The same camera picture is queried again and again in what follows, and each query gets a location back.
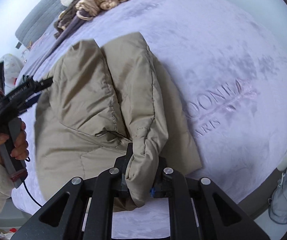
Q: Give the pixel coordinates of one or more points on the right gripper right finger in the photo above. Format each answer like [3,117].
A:
[161,185]

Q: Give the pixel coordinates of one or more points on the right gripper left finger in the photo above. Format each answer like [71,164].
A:
[121,163]

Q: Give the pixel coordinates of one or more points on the beige puffer jacket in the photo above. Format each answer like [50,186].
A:
[103,99]

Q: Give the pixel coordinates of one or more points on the grey quilted headboard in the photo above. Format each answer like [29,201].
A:
[37,21]

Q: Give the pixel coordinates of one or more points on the lavender embossed bed blanket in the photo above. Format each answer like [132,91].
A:
[229,70]

